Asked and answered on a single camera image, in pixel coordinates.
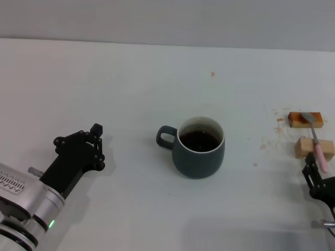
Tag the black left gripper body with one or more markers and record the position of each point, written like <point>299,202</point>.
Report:
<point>70,162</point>

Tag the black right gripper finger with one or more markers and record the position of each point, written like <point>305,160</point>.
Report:
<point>312,177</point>

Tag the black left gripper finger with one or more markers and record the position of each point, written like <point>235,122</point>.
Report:
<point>70,139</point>
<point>100,157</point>

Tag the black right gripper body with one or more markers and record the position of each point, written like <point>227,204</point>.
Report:
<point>327,191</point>

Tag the pale wooden block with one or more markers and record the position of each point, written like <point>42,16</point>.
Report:
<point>303,149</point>

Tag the dark grey coffee cup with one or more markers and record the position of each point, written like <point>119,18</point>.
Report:
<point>196,164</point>

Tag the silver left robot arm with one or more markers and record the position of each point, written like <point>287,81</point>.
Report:
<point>48,206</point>

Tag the metal plug on right wrist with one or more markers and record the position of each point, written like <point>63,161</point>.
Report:
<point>328,223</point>

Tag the metal plug on wrist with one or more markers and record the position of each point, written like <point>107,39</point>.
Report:
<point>35,171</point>
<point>328,223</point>

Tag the metal plug on left wrist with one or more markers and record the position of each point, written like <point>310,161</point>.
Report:
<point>35,171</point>

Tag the brown stained wooden block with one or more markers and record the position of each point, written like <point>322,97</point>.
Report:
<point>297,121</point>

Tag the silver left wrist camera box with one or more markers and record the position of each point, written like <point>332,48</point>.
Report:
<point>15,183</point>

